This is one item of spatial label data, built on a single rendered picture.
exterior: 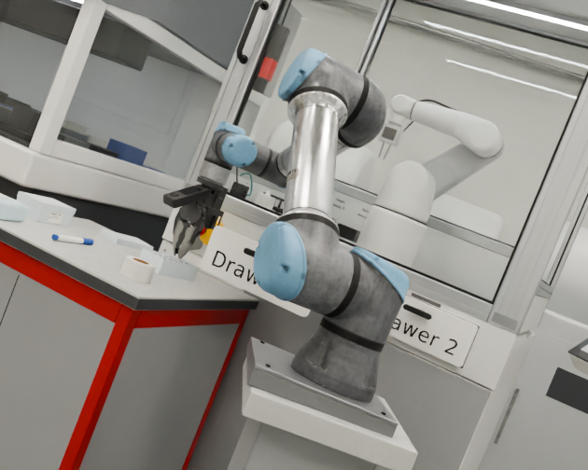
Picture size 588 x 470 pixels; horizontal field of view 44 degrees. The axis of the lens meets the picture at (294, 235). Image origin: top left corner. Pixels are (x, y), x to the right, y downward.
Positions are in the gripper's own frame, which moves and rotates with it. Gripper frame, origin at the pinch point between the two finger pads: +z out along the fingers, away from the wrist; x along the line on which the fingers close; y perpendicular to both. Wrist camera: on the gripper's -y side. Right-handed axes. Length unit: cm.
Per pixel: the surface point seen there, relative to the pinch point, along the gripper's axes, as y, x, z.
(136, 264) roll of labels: -24.7, -15.0, 1.8
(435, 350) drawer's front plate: 38, -58, -2
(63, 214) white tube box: -16.6, 27.3, 2.2
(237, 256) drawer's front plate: -4.7, -23.6, -6.6
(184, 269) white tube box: -0.7, -5.2, 2.7
